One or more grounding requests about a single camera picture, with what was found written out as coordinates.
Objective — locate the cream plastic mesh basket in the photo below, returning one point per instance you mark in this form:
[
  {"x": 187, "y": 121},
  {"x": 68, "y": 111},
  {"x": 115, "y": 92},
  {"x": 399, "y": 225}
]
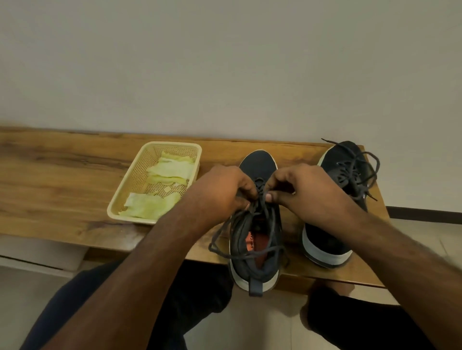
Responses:
[{"x": 126, "y": 187}]

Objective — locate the person's left hand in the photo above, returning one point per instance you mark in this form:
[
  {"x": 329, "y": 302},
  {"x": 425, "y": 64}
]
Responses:
[{"x": 216, "y": 194}]

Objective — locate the person's right hand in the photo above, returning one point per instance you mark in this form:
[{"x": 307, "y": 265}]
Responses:
[{"x": 317, "y": 198}]

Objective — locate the dark sneaker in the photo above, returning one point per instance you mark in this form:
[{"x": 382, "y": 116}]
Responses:
[
  {"x": 339, "y": 155},
  {"x": 258, "y": 162}
]

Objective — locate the person's left forearm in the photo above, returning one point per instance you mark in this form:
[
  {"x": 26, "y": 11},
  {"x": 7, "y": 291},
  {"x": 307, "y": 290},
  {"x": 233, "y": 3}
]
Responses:
[{"x": 126, "y": 288}]

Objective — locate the grey shoelace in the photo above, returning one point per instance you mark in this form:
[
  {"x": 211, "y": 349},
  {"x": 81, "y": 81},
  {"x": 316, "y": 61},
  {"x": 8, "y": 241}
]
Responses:
[
  {"x": 231, "y": 252},
  {"x": 355, "y": 173}
]

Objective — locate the person's right forearm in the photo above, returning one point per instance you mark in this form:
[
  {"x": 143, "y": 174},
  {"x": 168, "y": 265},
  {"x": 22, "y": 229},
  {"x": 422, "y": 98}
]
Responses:
[{"x": 408, "y": 274}]

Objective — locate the dark baseboard strip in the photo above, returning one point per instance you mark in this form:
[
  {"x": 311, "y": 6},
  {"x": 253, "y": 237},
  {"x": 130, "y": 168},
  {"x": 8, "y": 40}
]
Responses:
[{"x": 422, "y": 215}]

